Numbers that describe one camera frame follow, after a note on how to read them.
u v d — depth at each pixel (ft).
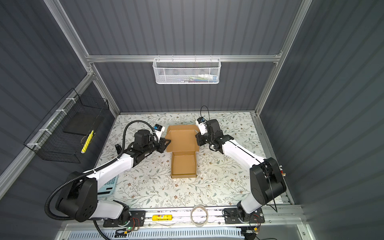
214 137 2.19
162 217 2.37
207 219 2.38
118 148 3.18
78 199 1.41
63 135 2.36
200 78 3.01
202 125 2.54
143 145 2.21
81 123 2.48
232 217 2.41
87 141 2.35
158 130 2.48
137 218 2.38
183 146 3.01
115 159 1.83
